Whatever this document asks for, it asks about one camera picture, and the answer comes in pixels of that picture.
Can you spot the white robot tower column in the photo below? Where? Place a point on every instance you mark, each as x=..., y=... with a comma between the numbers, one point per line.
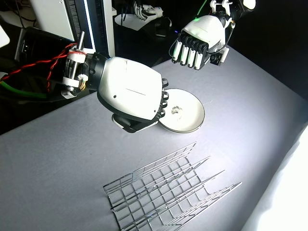
x=55, y=16

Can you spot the white paper sheet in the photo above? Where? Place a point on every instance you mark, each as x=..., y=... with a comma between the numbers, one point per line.
x=131, y=21

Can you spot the white skeletal hand model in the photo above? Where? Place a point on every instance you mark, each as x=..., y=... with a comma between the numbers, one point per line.
x=146, y=10

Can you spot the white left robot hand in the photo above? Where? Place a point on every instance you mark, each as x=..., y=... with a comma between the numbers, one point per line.
x=204, y=31

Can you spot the black electronics box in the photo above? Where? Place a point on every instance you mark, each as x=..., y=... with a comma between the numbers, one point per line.
x=43, y=48

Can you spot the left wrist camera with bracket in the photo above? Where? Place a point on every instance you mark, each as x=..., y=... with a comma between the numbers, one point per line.
x=215, y=59

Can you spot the small black device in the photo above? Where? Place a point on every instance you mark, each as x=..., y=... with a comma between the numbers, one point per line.
x=161, y=30

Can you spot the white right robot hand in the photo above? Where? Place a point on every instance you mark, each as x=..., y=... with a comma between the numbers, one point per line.
x=130, y=91

